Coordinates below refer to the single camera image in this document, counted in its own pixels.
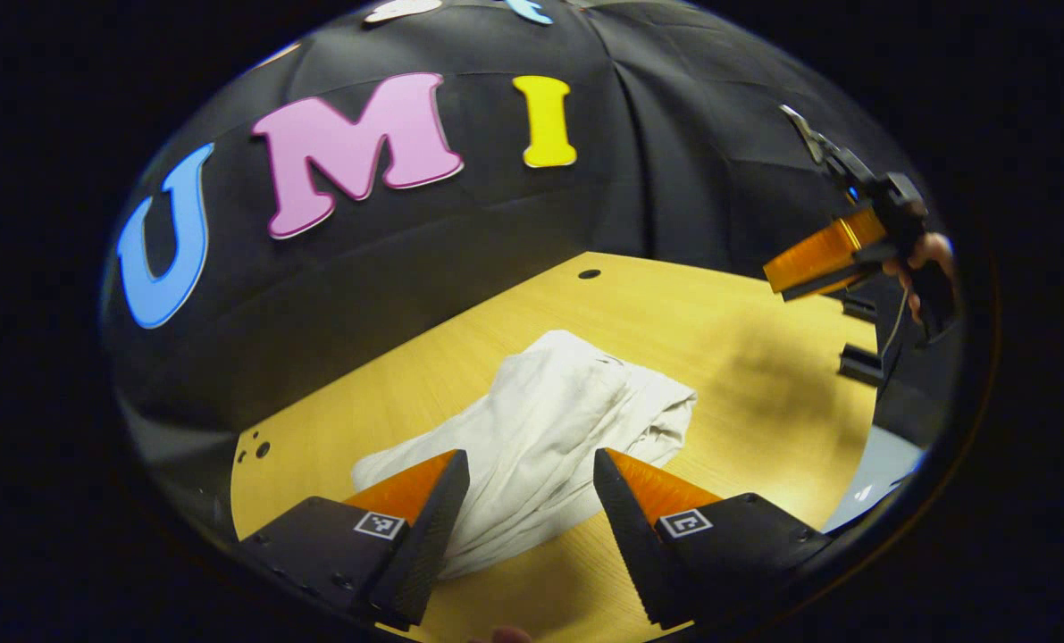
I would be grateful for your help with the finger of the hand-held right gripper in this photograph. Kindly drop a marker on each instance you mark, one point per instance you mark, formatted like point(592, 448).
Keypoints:
point(822, 254)
point(634, 536)
point(429, 536)

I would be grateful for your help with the white jeans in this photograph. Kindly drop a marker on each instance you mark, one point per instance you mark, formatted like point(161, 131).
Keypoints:
point(549, 420)

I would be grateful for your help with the black backdrop cloth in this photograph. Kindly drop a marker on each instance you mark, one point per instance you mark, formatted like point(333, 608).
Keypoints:
point(674, 134)

